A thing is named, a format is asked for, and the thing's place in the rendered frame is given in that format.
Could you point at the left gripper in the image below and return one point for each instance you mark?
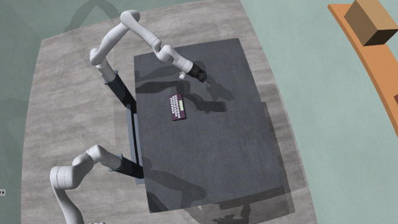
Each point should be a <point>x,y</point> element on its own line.
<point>194,71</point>

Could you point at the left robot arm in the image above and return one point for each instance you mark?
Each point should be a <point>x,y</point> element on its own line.
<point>129,20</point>

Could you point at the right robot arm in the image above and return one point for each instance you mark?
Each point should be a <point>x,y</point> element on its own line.
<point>69,177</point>

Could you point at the mauve keyboard case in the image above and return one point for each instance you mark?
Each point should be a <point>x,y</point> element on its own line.
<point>176,105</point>

